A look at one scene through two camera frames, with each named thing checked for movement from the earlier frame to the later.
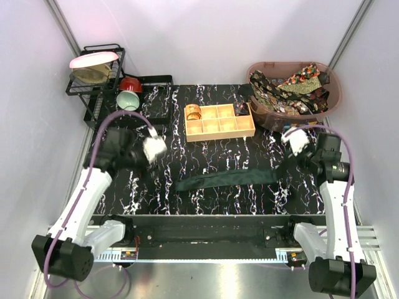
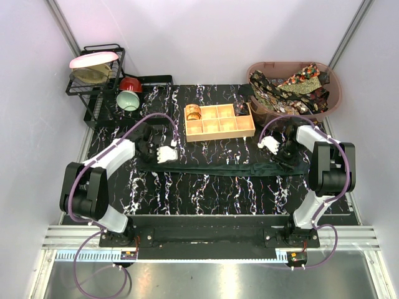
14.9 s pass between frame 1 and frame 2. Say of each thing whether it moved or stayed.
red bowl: stayed
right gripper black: moved
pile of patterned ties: stayed
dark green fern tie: moved
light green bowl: stayed
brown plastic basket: stayed
